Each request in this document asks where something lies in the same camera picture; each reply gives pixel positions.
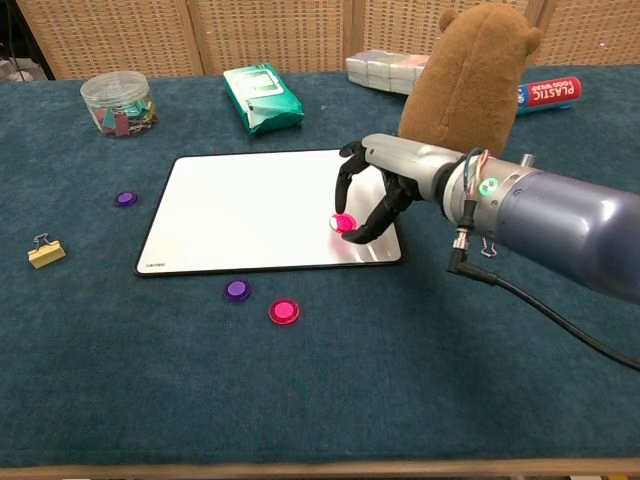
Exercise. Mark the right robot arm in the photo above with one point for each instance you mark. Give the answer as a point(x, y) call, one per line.
point(575, 225)

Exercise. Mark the white magnetic board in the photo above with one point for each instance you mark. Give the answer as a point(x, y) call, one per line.
point(240, 215)

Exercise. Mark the teal table cloth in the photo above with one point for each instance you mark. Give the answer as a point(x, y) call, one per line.
point(320, 390)

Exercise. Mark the wicker folding screen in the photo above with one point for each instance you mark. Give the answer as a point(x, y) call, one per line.
point(280, 30)

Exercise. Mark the pink binder clip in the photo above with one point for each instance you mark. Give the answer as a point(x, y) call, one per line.
point(483, 250)

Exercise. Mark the red magnet with white mark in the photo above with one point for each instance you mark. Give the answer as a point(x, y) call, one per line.
point(343, 222)

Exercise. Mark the yellow binder clip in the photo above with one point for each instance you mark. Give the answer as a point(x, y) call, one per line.
point(46, 253)

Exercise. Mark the pastel tissue multipack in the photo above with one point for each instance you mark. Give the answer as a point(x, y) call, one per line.
point(385, 70)

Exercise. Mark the brown plush toy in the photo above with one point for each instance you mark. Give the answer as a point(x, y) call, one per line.
point(465, 75)

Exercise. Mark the plastic food wrap box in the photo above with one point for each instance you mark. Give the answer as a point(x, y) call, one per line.
point(550, 92)

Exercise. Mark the plain red round magnet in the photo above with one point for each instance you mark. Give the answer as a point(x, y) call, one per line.
point(284, 311)

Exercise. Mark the green wet wipes pack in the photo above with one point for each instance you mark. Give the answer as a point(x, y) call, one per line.
point(262, 97)

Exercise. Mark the purple round magnet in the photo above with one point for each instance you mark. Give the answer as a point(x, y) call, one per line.
point(126, 199)
point(237, 290)

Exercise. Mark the clear jar of binder clips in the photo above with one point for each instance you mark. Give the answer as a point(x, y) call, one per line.
point(117, 102)

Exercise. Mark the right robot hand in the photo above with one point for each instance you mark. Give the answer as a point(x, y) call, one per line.
point(410, 160)

